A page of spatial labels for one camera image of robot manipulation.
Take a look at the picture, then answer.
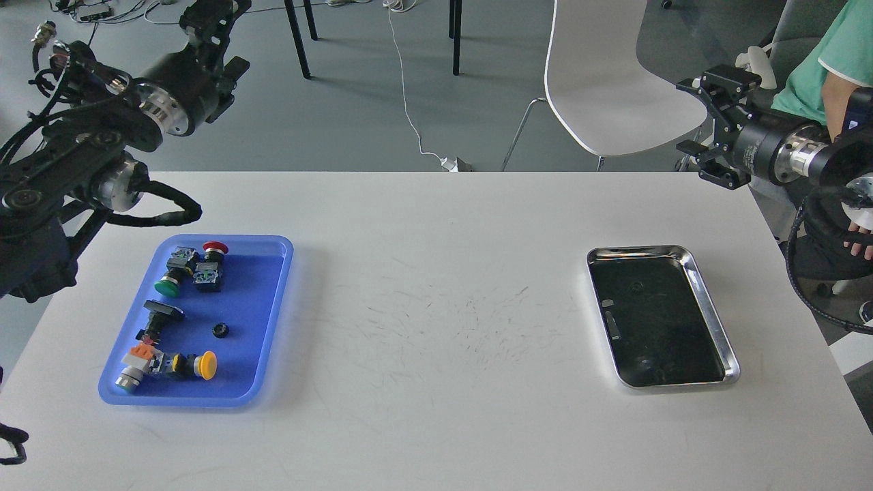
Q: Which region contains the yellow push button switch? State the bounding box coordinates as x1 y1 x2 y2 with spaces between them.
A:
162 351 218 381

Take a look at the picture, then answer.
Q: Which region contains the green push button switch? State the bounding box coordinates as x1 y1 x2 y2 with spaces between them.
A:
153 248 200 298

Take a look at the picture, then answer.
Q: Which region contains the black selector switch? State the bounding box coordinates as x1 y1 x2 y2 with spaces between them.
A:
135 299 185 345

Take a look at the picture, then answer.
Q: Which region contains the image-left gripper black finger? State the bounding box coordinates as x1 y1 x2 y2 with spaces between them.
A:
205 57 250 123
179 1 252 62

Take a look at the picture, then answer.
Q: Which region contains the black table leg left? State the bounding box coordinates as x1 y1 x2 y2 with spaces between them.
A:
283 0 319 80

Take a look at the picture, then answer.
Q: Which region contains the black table leg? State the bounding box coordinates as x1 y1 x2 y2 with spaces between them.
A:
283 0 319 80
448 0 462 76

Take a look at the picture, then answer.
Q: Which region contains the silver metal tray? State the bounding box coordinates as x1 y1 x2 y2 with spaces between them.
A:
587 245 741 391

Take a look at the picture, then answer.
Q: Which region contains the grey office chair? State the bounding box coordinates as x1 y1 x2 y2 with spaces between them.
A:
682 0 846 171

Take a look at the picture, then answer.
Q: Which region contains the white cable on floor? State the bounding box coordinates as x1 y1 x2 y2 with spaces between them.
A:
382 0 451 164

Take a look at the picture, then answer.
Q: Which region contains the person's hand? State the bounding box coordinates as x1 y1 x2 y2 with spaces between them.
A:
843 218 873 261

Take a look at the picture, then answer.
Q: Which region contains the person in green shirt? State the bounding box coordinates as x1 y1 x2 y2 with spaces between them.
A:
771 1 872 282

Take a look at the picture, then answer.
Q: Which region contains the black table leg right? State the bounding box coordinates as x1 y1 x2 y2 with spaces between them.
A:
448 0 462 76

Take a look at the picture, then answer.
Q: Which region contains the white plastic chair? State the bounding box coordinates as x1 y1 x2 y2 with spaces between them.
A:
542 1 707 168

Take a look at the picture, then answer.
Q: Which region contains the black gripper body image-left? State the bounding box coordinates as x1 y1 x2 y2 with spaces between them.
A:
135 50 225 137

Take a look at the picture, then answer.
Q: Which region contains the red push button switch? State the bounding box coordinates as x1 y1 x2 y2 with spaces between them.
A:
193 241 230 293

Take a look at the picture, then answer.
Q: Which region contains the white power adapter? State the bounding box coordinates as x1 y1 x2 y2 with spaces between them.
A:
440 158 474 172

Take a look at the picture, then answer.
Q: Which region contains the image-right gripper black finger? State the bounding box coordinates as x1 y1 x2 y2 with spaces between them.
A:
676 136 751 190
675 65 763 137

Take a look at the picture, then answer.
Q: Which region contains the orange grey contact block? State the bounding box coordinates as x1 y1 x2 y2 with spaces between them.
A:
115 342 164 393

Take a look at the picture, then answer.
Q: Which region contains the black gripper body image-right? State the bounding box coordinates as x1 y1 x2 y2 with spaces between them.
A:
734 121 823 185

